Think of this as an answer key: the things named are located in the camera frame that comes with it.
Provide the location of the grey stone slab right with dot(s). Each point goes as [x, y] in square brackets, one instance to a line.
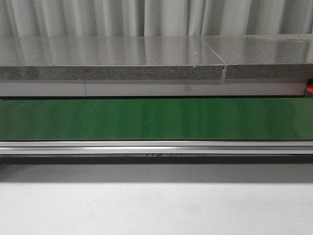
[286, 56]

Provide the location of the white panel behind conveyor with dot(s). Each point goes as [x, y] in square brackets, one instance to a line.
[98, 89]

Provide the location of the grey stone slab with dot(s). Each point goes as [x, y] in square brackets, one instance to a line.
[286, 56]
[108, 58]

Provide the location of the green conveyor belt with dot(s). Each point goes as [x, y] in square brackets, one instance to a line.
[157, 119]

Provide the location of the red object at right edge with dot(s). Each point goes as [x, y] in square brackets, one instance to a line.
[309, 91]

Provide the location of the grey stone slab left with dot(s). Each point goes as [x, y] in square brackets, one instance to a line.
[108, 58]

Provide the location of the aluminium conveyor side rail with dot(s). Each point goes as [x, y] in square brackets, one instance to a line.
[156, 147]

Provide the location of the grey pleated curtain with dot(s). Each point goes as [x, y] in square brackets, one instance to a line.
[154, 17]

